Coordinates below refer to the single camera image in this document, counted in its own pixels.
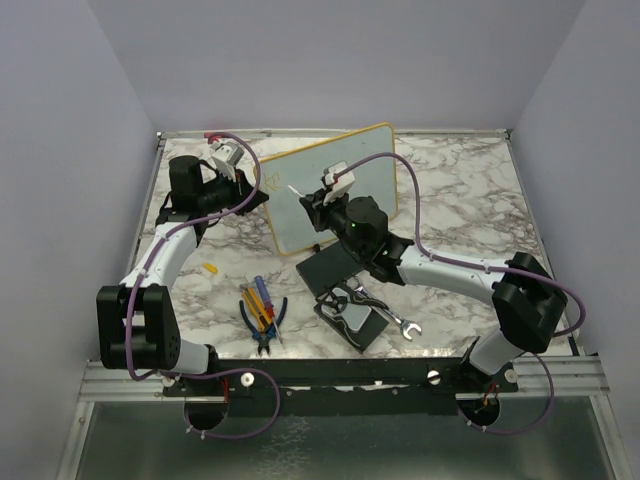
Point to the yellow framed whiteboard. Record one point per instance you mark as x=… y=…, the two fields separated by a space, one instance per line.
x=302 y=168

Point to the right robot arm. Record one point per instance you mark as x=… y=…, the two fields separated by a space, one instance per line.
x=527 y=302

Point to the black grey wire stripper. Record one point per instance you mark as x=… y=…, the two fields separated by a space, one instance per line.
x=346 y=307

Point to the black front mounting rail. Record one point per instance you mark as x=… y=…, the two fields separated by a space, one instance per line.
x=340 y=387

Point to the yellow marker cap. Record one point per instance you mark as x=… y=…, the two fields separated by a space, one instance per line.
x=210 y=268

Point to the yellow utility knife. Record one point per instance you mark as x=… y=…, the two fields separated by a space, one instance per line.
x=256 y=310

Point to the blue handled pliers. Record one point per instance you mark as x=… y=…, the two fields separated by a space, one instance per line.
x=263 y=336

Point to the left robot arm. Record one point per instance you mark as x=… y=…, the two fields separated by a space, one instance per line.
x=138 y=330

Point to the silver combination wrench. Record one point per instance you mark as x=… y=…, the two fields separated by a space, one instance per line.
x=407 y=327

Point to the blue red screwdriver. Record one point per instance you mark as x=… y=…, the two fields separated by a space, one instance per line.
x=267 y=303

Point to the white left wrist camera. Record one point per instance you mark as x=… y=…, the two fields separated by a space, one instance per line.
x=226 y=156

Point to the black flat box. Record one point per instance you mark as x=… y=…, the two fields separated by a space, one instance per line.
x=326 y=268

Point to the red black marker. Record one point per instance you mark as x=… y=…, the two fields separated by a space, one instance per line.
x=213 y=136

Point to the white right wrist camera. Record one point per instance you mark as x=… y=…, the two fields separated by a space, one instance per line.
x=337 y=180

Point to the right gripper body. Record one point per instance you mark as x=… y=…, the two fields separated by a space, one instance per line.
x=332 y=216

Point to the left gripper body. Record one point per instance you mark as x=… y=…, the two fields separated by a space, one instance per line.
x=236 y=190

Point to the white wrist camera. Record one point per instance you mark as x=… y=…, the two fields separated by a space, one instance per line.
x=337 y=180
x=226 y=156

